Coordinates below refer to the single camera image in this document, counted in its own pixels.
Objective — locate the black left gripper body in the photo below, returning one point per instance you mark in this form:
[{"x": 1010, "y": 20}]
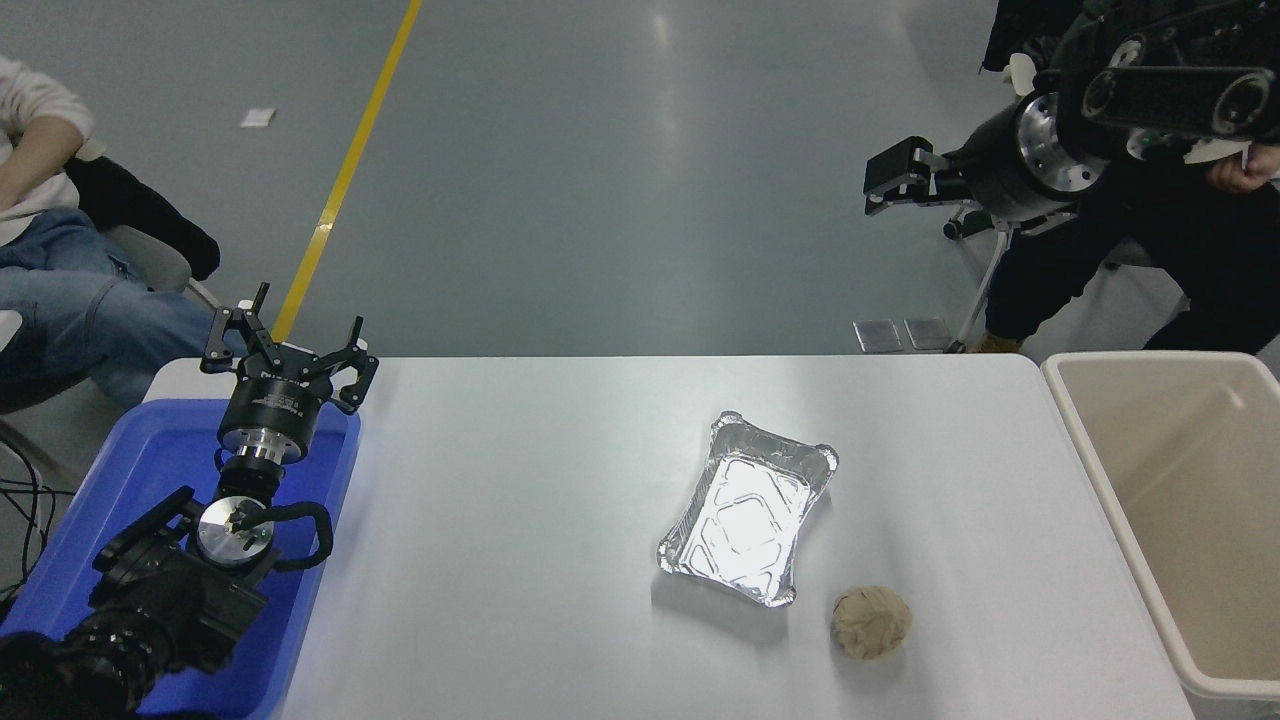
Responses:
[{"x": 272, "y": 400}]

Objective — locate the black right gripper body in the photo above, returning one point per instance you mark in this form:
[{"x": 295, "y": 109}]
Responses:
[{"x": 990, "y": 165}]

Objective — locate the person's bare forearm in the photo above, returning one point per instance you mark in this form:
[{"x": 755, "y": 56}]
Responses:
[{"x": 45, "y": 160}]

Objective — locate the person's left hand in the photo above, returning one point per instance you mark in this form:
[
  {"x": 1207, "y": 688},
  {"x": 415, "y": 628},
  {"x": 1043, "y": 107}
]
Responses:
[{"x": 1250, "y": 172}]

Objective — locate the white wheeled chair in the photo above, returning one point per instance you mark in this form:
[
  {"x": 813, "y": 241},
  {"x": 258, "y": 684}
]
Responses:
[{"x": 1020, "y": 72}]

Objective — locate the grey metal floor plate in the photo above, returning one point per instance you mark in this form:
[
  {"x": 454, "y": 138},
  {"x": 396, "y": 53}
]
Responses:
[
  {"x": 878, "y": 335},
  {"x": 927, "y": 333}
]

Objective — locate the blue plastic tray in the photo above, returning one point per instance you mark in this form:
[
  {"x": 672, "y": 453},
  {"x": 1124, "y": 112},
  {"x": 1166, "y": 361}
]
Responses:
[{"x": 150, "y": 460}]

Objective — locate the black garment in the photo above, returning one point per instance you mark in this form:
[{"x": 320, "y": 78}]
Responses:
[
  {"x": 1020, "y": 30},
  {"x": 140, "y": 215}
]

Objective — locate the person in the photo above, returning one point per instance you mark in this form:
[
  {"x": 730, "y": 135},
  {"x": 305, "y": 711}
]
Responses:
[
  {"x": 1180, "y": 250},
  {"x": 90, "y": 310}
]

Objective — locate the white paper scrap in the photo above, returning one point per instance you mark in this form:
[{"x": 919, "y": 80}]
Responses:
[{"x": 257, "y": 118}]

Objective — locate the large pale bin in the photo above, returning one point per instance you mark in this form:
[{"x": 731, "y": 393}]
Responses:
[{"x": 1180, "y": 450}]

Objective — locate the silver foil tray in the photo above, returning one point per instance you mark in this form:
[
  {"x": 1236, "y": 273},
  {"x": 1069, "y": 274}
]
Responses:
[{"x": 747, "y": 512}]

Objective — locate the crumpled tan paper ball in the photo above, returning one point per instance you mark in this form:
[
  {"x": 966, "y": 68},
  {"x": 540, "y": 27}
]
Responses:
[{"x": 871, "y": 623}]

